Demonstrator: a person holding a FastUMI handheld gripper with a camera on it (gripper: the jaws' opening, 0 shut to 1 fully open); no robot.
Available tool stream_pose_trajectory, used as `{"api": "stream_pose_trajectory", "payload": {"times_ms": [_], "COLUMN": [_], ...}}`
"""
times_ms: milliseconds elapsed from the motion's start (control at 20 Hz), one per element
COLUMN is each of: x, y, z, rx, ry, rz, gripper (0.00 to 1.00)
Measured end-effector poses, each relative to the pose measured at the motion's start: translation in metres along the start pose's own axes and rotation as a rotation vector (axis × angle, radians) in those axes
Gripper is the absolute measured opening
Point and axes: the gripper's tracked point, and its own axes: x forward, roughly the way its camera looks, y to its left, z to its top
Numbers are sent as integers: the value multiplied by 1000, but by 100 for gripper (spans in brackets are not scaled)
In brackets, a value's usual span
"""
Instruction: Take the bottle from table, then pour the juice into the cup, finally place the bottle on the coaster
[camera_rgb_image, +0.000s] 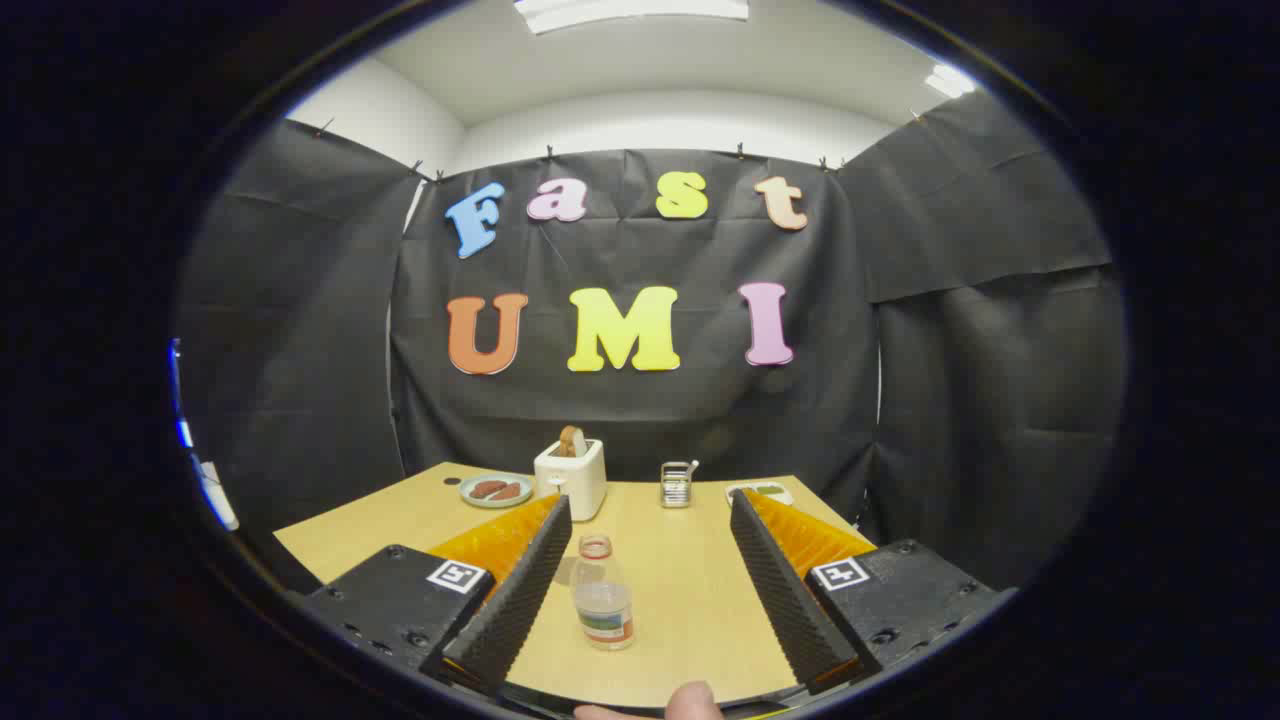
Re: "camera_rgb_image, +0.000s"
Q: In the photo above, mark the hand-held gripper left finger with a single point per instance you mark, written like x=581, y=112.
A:
x=520, y=600

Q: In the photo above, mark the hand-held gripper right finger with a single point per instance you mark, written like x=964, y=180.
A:
x=785, y=600

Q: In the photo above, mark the clear plastic juice bottle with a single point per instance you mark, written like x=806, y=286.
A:
x=603, y=610

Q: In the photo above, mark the wooden table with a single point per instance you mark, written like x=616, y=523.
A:
x=680, y=600

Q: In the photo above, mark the brown sausage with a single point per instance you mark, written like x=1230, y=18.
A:
x=487, y=488
x=507, y=493

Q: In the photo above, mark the green plate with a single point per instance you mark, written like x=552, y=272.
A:
x=478, y=500

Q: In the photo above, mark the white divided sauce tray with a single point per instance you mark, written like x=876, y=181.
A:
x=770, y=490

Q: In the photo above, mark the white toaster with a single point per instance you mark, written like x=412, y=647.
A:
x=575, y=485

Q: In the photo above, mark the brown bread slice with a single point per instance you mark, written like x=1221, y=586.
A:
x=572, y=441

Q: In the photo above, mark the black backdrop cloth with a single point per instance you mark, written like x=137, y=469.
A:
x=650, y=420

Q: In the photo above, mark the small ceiling light panel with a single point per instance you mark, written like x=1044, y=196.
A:
x=950, y=80

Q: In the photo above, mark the long ceiling light panel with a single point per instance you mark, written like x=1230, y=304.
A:
x=630, y=10

